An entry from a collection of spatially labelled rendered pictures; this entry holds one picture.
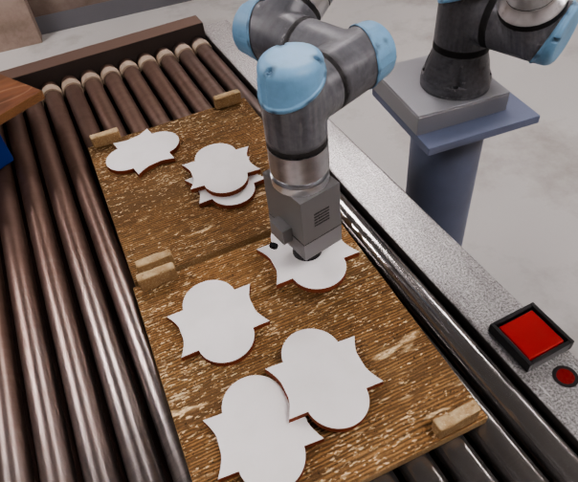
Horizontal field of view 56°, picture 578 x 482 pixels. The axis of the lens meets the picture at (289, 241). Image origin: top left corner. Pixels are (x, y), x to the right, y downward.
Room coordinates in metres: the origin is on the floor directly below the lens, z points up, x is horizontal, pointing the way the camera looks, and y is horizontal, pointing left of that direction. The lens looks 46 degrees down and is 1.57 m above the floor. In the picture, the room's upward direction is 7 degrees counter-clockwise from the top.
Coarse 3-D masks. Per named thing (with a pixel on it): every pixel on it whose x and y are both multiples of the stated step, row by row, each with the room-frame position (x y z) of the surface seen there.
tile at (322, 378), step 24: (312, 336) 0.42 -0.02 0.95; (288, 360) 0.38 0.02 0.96; (312, 360) 0.38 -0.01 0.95; (336, 360) 0.38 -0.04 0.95; (360, 360) 0.37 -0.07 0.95; (288, 384) 0.35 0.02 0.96; (312, 384) 0.34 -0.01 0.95; (336, 384) 0.34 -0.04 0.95; (360, 384) 0.34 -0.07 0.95; (312, 408) 0.31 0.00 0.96; (336, 408) 0.31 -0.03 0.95; (360, 408) 0.31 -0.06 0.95
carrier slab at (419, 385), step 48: (288, 288) 0.52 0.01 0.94; (336, 288) 0.51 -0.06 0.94; (384, 288) 0.50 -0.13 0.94; (288, 336) 0.43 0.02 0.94; (336, 336) 0.42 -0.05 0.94; (384, 336) 0.41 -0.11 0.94; (192, 384) 0.38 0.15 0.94; (384, 384) 0.34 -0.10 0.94; (432, 384) 0.33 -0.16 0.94; (192, 432) 0.31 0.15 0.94; (336, 432) 0.29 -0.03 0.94; (384, 432) 0.28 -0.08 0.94; (432, 432) 0.27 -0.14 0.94; (192, 480) 0.25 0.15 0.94; (240, 480) 0.24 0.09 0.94; (336, 480) 0.23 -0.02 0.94
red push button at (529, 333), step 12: (528, 312) 0.43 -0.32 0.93; (504, 324) 0.41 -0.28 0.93; (516, 324) 0.41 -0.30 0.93; (528, 324) 0.41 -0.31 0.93; (540, 324) 0.40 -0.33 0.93; (516, 336) 0.39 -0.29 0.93; (528, 336) 0.39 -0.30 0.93; (540, 336) 0.39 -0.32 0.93; (552, 336) 0.38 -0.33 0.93; (528, 348) 0.37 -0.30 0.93; (540, 348) 0.37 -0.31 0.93; (552, 348) 0.37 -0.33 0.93
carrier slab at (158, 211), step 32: (160, 128) 0.99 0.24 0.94; (192, 128) 0.97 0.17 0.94; (224, 128) 0.96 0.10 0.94; (256, 128) 0.95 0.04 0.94; (96, 160) 0.91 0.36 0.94; (192, 160) 0.87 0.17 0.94; (256, 160) 0.84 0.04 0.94; (128, 192) 0.79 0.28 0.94; (160, 192) 0.78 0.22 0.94; (256, 192) 0.75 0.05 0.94; (128, 224) 0.71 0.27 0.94; (160, 224) 0.70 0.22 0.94; (192, 224) 0.68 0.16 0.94; (224, 224) 0.67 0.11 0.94; (256, 224) 0.66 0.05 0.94; (128, 256) 0.63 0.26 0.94; (192, 256) 0.61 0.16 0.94
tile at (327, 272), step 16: (272, 240) 0.57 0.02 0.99; (272, 256) 0.54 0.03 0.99; (288, 256) 0.53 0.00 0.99; (320, 256) 0.53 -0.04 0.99; (336, 256) 0.52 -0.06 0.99; (352, 256) 0.52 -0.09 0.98; (288, 272) 0.50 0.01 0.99; (304, 272) 0.50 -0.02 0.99; (320, 272) 0.50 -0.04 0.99; (336, 272) 0.49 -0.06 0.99; (304, 288) 0.47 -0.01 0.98; (320, 288) 0.47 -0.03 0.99
